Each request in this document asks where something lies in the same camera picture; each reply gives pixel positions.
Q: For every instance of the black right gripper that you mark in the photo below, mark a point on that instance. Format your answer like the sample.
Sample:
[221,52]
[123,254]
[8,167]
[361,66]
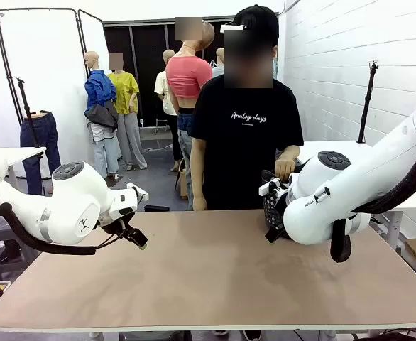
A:
[282,209]

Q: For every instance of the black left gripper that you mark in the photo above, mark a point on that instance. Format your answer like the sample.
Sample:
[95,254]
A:
[114,225]

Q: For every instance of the black perforated plastic basket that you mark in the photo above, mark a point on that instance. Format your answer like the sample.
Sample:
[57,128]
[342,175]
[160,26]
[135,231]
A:
[267,213]

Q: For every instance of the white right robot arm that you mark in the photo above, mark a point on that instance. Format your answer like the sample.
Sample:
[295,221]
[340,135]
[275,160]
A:
[335,199]

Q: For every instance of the person's left forearm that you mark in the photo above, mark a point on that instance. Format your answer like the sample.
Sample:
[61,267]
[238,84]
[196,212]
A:
[289,152]

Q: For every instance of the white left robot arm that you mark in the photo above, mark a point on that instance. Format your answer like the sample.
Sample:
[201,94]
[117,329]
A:
[73,199]

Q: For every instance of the person's right forearm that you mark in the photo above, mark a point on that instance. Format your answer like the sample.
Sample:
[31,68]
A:
[198,167]

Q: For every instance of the person's left hand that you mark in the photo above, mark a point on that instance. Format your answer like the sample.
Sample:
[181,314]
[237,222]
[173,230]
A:
[285,167]

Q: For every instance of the person's right hand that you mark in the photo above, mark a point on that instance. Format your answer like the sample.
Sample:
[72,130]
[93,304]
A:
[200,203]

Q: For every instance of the flat black device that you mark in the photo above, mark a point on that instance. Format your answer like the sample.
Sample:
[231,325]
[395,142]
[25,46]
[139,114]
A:
[156,208]

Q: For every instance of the brown paper bag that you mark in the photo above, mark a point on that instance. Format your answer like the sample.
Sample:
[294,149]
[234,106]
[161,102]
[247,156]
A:
[184,183]

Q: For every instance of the person in black T-shirt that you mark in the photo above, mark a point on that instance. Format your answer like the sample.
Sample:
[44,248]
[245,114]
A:
[243,149]

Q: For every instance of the grey plastic stool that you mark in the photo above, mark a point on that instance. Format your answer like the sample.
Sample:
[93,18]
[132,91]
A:
[5,245]

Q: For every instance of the dark blue jeans on stand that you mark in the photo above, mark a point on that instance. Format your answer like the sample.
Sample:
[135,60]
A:
[46,135]

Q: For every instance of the small white side table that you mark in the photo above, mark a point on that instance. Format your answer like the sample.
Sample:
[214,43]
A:
[23,152]

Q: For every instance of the mannequin in yellow shirt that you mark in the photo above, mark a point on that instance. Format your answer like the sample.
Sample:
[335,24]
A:
[124,92]

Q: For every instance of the mannequin in blue jacket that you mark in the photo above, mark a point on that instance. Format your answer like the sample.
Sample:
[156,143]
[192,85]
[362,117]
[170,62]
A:
[99,92]

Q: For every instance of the mannequin in cream shirt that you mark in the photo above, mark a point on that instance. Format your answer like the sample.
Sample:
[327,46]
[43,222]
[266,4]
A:
[162,89]

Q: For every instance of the black mesh backdrop panel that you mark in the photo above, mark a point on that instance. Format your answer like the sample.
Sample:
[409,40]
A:
[144,71]

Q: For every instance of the mannequin in pink top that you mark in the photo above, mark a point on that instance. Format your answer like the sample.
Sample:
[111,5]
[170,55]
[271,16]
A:
[186,78]

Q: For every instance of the black light stand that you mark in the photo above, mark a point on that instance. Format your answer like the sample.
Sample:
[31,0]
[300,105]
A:
[26,103]

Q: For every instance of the bald mannequin in grey top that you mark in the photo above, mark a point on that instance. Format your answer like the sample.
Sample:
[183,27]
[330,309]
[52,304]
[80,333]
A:
[219,67]

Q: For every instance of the wide white partition screen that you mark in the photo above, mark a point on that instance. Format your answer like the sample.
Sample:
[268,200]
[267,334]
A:
[44,71]

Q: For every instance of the narrow white partition screen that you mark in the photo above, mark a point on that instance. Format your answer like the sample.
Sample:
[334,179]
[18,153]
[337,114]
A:
[92,39]

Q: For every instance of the black baseball cap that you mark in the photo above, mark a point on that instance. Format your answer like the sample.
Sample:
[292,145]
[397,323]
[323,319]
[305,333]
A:
[261,17]

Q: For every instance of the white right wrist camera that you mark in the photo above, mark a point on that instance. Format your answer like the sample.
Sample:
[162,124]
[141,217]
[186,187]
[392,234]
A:
[268,188]

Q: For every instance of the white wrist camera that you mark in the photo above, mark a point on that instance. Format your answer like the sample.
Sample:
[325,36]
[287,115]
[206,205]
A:
[268,188]
[138,192]

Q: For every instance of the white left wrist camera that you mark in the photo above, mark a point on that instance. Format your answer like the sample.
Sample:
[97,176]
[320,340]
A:
[138,192]

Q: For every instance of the black tripod with camera mount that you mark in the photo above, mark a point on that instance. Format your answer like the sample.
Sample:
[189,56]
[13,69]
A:
[367,99]

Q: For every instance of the white head-mounted camera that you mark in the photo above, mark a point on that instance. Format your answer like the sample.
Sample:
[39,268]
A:
[231,27]

